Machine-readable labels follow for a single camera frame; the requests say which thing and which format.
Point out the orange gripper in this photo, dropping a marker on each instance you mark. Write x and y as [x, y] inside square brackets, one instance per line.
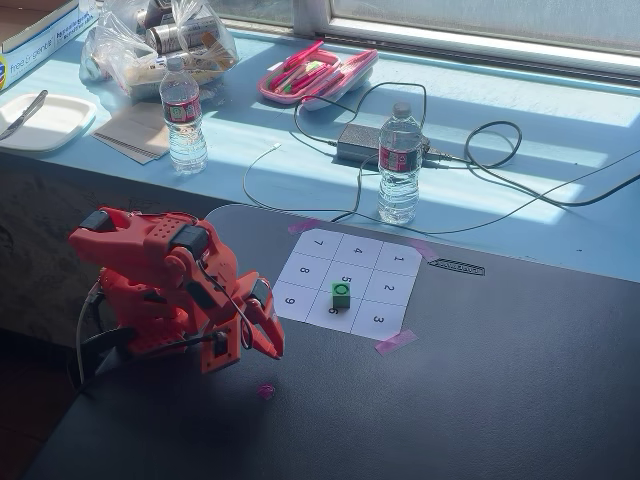
[263, 311]

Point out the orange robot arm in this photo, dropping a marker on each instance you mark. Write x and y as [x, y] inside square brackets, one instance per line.
[150, 240]

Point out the white numbered grid paper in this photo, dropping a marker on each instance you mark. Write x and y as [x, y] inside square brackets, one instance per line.
[385, 280]

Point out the crumpled pink tape scrap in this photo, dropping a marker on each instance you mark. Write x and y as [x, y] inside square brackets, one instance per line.
[266, 391]

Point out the pink tape piece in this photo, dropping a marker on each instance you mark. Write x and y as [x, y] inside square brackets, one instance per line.
[395, 342]
[302, 226]
[425, 250]

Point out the black power adapter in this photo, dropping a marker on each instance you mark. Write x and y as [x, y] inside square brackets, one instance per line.
[357, 140]

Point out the clear plastic water bottle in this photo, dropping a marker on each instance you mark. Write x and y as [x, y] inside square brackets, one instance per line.
[399, 165]
[182, 115]

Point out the stack of paper napkins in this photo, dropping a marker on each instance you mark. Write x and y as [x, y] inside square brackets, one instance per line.
[135, 132]

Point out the pink pencil case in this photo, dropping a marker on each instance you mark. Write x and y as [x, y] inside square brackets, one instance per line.
[300, 85]

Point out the pink pen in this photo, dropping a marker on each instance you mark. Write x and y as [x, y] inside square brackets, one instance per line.
[304, 54]

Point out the white foam plate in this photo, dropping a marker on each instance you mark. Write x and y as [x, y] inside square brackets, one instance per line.
[55, 122]

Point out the clear plastic bag of food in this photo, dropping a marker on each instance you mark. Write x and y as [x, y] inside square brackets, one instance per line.
[125, 55]

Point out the silver labelled can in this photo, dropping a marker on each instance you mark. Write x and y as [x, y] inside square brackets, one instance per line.
[172, 35]

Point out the plastic knife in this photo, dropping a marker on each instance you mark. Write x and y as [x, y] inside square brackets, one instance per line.
[27, 112]

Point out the Tide detergent cardboard box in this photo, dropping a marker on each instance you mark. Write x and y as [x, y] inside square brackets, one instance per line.
[35, 50]

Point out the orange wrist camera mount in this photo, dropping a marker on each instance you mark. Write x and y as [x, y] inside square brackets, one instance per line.
[220, 350]

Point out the window frame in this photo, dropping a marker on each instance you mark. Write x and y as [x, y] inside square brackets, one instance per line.
[310, 15]

